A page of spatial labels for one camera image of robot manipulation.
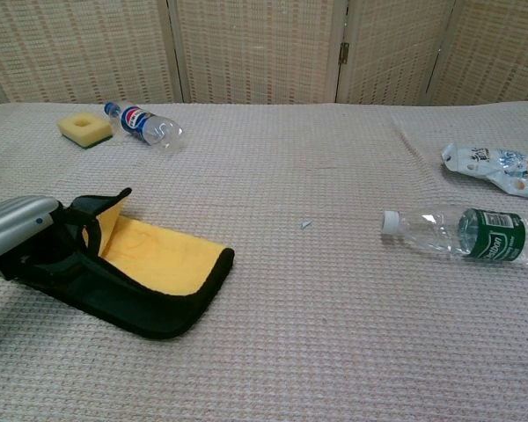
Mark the blue label cola bottle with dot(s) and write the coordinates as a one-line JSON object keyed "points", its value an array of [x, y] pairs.
{"points": [[134, 121]]}

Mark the small white paper scrap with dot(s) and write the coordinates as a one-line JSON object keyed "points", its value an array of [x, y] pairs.
{"points": [[305, 224]]}

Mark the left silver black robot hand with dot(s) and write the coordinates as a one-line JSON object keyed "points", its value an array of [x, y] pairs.
{"points": [[13, 220]]}

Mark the green label water bottle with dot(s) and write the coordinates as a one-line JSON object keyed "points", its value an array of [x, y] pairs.
{"points": [[493, 237]]}

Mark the white snack bag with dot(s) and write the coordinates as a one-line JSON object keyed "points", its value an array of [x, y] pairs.
{"points": [[501, 169]]}

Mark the metal screen hinge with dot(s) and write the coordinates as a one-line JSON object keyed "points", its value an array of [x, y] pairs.
{"points": [[343, 53]]}

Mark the yellow sponge with hole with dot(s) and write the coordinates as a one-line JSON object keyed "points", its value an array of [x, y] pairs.
{"points": [[72, 129]]}

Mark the woven folding screen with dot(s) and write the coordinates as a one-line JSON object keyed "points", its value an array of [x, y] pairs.
{"points": [[255, 48]]}

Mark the beige woven tablecloth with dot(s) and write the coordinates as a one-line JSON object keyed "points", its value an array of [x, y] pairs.
{"points": [[290, 307]]}

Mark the dark grey yellow-backed cloth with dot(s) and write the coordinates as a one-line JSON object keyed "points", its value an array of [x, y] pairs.
{"points": [[158, 259]]}

